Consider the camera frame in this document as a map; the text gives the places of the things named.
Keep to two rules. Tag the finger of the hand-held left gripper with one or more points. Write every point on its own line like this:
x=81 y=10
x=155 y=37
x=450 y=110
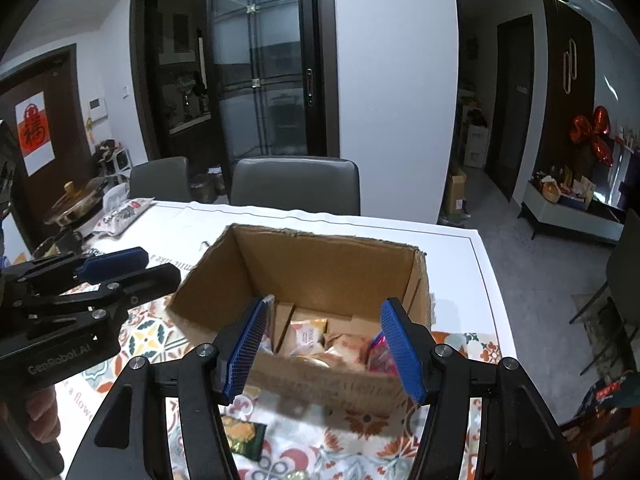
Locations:
x=150 y=282
x=115 y=262

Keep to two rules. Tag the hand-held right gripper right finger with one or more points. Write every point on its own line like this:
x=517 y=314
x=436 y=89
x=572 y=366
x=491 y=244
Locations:
x=402 y=355

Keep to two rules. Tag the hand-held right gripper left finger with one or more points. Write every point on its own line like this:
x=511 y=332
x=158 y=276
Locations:
x=245 y=350

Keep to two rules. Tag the pink snack packet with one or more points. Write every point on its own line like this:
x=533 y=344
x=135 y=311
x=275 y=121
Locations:
x=382 y=355

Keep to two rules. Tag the cream snack packet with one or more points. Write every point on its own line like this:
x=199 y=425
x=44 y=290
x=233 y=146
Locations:
x=350 y=352

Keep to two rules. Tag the brown cardboard box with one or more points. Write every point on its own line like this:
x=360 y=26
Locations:
x=320 y=385

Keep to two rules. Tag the person's left hand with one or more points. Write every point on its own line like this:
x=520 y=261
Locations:
x=42 y=412

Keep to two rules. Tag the black mug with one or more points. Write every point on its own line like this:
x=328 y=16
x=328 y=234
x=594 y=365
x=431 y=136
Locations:
x=72 y=240

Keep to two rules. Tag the floral tissue pack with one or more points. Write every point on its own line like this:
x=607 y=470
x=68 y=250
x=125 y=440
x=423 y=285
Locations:
x=122 y=215

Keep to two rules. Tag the patterned tile-print table runner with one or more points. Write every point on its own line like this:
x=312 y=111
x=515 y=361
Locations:
x=150 y=335

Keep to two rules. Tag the brass hot pot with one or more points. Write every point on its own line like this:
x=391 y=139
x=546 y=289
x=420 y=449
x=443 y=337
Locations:
x=75 y=205

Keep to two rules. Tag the green snack packet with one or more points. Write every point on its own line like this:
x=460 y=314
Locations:
x=245 y=437

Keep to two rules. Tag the narrow grey upholstered chair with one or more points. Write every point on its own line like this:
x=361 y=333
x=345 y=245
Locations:
x=160 y=180

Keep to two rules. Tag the small brown floor box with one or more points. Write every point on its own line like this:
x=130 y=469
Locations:
x=454 y=192

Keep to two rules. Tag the wide grey upholstered chair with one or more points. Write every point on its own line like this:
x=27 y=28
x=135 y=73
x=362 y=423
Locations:
x=295 y=185

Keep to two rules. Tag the orange wooden chair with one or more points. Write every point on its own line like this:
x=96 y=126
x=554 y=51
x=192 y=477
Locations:
x=582 y=452

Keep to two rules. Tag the dark green cloth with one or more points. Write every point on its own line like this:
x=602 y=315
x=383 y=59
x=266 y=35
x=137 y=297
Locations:
x=612 y=392

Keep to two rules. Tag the white low cabinet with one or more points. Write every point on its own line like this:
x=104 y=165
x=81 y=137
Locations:
x=575 y=220

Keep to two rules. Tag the yellow basket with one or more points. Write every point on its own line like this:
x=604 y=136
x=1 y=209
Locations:
x=552 y=191

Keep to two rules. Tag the white cardboard box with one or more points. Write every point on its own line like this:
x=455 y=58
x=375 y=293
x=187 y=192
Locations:
x=476 y=145

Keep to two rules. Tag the dark grey dining chair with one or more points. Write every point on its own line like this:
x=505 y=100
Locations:
x=620 y=290

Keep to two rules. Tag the dark-framed glass sliding door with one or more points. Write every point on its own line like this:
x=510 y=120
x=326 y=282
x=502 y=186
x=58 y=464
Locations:
x=265 y=85

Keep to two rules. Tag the dark wooden door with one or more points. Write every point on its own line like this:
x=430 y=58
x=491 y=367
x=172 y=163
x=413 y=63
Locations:
x=510 y=110

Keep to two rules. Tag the red heart balloons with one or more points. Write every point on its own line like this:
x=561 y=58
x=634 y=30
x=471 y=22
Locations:
x=595 y=135

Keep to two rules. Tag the red and white wall calendar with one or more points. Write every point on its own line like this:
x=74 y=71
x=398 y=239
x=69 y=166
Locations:
x=35 y=132

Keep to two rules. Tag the white wall intercom panel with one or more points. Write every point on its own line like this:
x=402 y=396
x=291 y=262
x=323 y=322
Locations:
x=98 y=109

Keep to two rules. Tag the metal loop wall decoration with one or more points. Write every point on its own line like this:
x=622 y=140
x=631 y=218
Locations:
x=575 y=65

